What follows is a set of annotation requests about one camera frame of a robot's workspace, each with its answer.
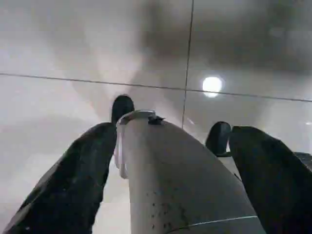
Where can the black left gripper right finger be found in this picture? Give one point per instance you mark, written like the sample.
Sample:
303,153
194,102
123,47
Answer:
275,185

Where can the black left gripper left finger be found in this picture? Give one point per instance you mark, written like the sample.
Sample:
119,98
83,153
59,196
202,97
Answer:
65,185

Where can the black robot foot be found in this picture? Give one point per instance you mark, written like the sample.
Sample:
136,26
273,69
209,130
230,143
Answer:
218,139
123,107

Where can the grey robot leg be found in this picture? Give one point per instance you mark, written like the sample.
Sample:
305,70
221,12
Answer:
170,182

